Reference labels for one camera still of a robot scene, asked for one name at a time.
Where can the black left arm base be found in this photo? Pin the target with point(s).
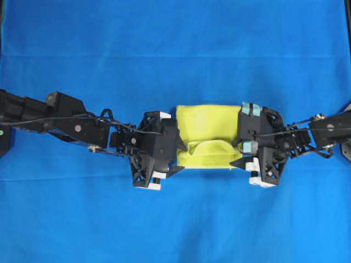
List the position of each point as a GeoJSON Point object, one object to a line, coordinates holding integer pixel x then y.
{"type": "Point", "coordinates": [5, 140]}

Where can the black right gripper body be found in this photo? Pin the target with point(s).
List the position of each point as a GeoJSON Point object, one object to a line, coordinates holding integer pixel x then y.
{"type": "Point", "coordinates": [271, 157]}

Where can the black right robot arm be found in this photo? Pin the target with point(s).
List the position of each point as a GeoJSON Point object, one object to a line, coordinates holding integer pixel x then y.
{"type": "Point", "coordinates": [320, 137]}

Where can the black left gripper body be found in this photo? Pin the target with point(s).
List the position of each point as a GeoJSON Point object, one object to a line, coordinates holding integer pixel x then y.
{"type": "Point", "coordinates": [142, 143]}

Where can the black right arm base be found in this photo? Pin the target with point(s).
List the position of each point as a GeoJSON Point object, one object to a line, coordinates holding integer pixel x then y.
{"type": "Point", "coordinates": [346, 150]}

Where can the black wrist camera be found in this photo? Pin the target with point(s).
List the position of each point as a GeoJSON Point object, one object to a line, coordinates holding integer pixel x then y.
{"type": "Point", "coordinates": [165, 149]}
{"type": "Point", "coordinates": [249, 125]}

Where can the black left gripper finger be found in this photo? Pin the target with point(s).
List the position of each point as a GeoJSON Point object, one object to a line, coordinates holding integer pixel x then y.
{"type": "Point", "coordinates": [179, 142]}
{"type": "Point", "coordinates": [173, 169]}

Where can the blue table cloth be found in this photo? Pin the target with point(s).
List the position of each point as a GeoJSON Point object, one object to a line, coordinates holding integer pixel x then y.
{"type": "Point", "coordinates": [62, 203]}

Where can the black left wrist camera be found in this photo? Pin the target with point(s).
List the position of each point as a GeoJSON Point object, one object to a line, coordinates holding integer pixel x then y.
{"type": "Point", "coordinates": [165, 149]}

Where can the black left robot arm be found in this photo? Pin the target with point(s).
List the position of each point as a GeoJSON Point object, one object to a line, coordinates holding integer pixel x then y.
{"type": "Point", "coordinates": [67, 119]}

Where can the yellow-green towel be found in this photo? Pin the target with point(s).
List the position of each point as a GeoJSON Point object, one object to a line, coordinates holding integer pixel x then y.
{"type": "Point", "coordinates": [208, 132]}

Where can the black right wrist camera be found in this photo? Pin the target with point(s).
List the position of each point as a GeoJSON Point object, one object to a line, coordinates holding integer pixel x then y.
{"type": "Point", "coordinates": [249, 125]}

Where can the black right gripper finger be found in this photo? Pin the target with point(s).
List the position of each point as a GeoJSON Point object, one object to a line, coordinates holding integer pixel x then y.
{"type": "Point", "coordinates": [236, 141]}
{"type": "Point", "coordinates": [241, 162]}

